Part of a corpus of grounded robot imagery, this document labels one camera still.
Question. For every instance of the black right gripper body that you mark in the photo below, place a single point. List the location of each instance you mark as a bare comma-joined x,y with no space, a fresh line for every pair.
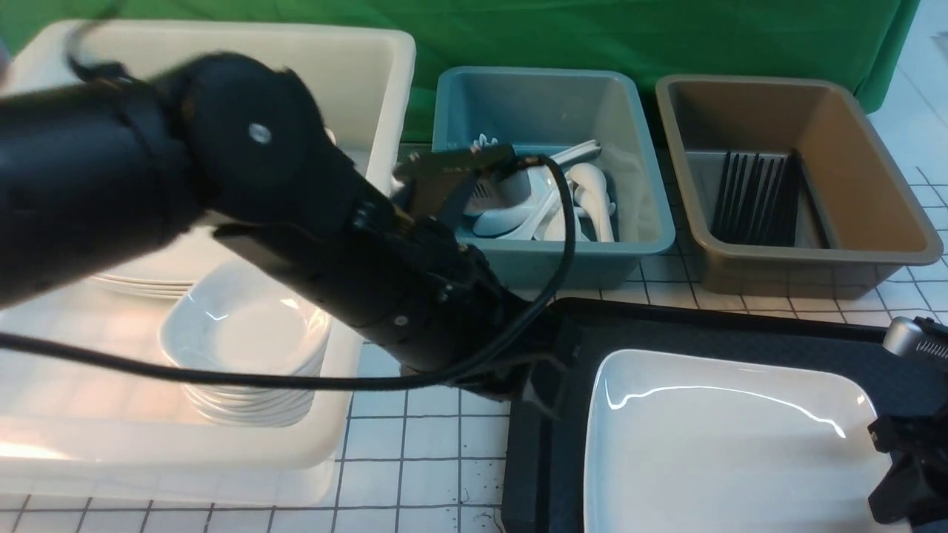
915,487

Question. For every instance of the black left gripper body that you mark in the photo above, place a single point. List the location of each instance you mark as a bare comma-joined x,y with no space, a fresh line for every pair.
408,286

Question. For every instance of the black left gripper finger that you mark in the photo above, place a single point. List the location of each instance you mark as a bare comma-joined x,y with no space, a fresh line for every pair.
545,383

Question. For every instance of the white rice plate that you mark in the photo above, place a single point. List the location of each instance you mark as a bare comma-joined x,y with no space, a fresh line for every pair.
677,443

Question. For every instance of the white soup spoon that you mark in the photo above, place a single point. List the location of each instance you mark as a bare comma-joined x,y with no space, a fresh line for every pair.
591,195

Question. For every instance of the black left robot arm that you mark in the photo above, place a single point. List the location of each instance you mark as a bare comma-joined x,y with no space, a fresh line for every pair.
114,168

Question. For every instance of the top stacked white square plate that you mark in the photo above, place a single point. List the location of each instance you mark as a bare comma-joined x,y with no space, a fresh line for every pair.
184,262

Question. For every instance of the black serving tray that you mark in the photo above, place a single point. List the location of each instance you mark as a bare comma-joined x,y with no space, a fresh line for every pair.
544,471

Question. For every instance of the top stacked white bowl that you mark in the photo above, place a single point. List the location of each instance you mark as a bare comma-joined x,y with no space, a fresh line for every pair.
239,320

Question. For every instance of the white spoon pile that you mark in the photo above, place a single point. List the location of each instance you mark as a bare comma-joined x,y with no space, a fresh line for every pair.
534,209

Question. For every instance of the lower stacked white bowls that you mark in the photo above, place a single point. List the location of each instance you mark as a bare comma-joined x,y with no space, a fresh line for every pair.
235,405

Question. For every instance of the teal plastic bin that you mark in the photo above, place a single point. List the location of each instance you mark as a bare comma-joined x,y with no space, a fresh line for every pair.
542,111

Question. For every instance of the brown plastic bin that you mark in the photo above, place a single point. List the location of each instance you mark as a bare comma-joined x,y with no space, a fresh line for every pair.
858,221

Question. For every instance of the black chopsticks bundle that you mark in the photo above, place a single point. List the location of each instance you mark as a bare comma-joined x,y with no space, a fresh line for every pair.
757,200

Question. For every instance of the large white plastic tub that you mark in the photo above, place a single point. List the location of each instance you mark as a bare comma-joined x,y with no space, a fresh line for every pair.
71,430

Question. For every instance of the green cloth backdrop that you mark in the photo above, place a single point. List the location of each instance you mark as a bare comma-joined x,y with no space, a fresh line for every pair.
852,43

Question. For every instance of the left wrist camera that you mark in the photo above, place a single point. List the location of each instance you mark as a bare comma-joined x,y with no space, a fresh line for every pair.
439,185

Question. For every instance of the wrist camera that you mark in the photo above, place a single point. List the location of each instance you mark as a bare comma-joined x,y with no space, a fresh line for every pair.
917,338
439,185

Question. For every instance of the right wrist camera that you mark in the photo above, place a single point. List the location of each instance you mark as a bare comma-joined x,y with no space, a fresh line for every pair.
917,338

